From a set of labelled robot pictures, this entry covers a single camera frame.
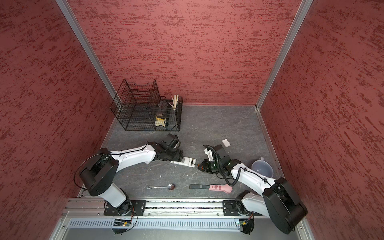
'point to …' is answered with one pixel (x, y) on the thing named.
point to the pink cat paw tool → (223, 188)
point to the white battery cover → (226, 142)
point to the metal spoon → (170, 186)
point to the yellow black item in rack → (160, 120)
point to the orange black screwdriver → (201, 167)
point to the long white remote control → (187, 161)
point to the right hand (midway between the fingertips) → (198, 172)
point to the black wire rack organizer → (140, 107)
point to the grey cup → (263, 167)
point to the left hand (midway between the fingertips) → (178, 159)
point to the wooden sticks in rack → (174, 101)
